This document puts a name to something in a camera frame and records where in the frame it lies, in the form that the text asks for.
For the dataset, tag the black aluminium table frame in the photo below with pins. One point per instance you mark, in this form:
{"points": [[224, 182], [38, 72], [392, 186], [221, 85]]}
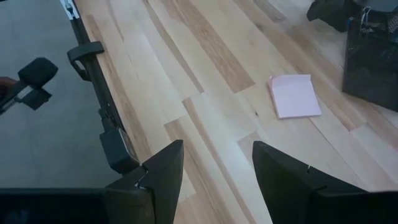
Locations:
{"points": [[107, 104]]}

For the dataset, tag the person's hand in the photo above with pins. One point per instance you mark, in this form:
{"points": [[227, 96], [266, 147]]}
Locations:
{"points": [[5, 87]]}

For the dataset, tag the black mesh desk organizer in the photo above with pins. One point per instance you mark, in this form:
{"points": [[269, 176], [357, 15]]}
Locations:
{"points": [[370, 68]]}

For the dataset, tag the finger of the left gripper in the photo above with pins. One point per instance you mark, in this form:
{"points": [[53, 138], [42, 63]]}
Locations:
{"points": [[329, 14]]}

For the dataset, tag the black frame clamp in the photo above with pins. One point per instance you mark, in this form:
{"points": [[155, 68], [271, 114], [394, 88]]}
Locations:
{"points": [[87, 48]]}

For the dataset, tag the pink sticky note pad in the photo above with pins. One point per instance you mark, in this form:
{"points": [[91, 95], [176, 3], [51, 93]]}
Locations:
{"points": [[295, 96]]}

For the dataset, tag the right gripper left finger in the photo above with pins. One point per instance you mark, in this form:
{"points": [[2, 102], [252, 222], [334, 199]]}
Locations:
{"points": [[161, 186]]}

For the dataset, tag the white metal bracket strip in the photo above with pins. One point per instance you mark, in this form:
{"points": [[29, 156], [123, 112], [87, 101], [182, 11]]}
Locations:
{"points": [[70, 7]]}

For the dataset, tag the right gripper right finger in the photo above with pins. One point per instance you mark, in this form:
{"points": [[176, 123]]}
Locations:
{"points": [[280, 186]]}

